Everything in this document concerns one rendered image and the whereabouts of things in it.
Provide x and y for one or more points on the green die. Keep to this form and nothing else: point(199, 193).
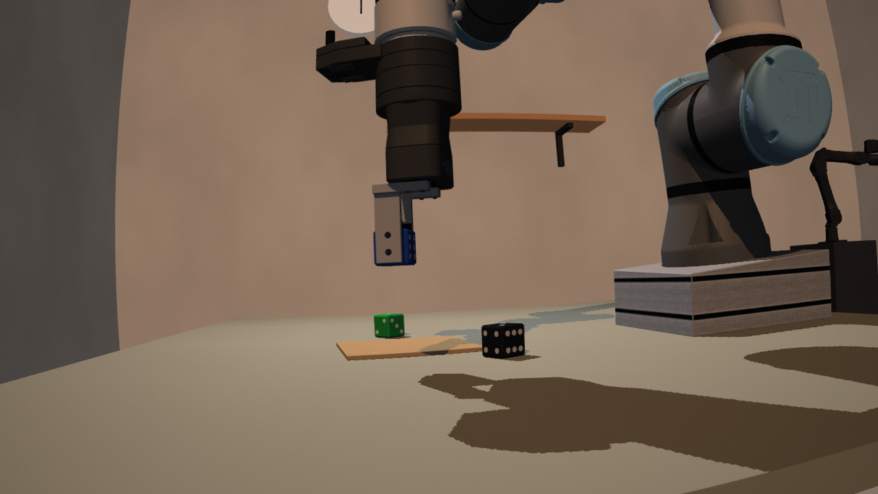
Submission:
point(389, 325)

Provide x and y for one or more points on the blue die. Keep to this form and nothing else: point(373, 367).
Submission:
point(409, 248)

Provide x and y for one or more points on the tan flat mat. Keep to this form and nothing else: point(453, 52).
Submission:
point(376, 349)

